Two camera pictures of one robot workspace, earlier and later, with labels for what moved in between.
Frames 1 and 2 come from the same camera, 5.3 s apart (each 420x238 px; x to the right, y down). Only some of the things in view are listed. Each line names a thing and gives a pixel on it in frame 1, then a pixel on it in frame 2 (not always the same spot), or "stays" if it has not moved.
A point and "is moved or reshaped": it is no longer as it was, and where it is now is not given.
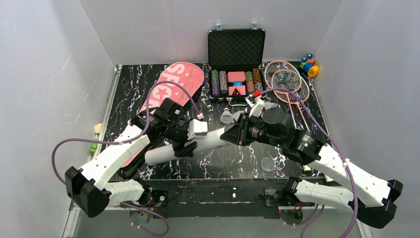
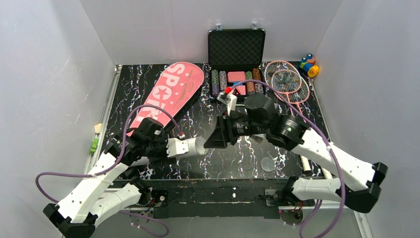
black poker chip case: (236, 59) stays
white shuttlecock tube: (208, 141) is moved or reshaped
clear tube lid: (267, 164) stays
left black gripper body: (183, 148) → (152, 126)
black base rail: (242, 199) stays
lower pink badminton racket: (291, 86) stays
